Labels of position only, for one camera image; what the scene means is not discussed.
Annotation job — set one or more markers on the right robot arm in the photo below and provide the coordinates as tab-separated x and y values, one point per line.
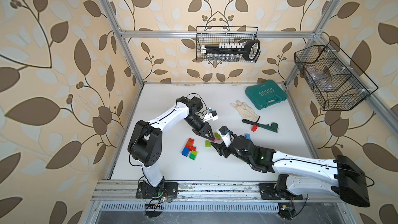
298	176

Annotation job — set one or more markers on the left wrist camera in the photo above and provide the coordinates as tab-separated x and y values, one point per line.
210	115

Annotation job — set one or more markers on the white work glove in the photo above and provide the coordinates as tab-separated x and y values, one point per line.
245	111

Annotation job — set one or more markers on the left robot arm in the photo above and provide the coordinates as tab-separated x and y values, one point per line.
145	145

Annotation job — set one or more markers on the back wire basket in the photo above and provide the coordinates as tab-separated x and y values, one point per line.
214	35

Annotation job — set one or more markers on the black socket holder set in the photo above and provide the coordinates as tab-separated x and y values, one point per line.
246	51

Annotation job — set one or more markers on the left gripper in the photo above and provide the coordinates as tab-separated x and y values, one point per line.
203	129

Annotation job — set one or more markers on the dark green lego brick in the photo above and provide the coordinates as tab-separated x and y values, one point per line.
192	156

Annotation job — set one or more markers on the black pipe wrench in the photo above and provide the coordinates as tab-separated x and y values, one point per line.
273	127

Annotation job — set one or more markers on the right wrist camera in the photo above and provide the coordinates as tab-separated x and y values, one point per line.
226	138

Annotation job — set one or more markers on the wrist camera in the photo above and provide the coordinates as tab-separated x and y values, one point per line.
210	115
226	138

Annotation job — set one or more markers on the green plastic tool case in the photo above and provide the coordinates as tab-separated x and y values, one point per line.
265	94

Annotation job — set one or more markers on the wire basket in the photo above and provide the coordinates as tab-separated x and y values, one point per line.
214	35
352	83

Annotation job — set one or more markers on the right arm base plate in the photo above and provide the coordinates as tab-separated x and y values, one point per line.
271	191

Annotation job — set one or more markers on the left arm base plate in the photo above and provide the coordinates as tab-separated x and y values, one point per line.
168	190

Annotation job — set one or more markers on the plastic bag in basket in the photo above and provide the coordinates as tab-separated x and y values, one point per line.
319	81

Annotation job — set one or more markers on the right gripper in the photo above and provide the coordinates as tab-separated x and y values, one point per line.
221	149

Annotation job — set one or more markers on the right wire basket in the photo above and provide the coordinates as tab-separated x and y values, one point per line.
352	83

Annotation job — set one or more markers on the dark blue lego brick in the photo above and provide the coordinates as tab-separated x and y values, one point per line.
185	152

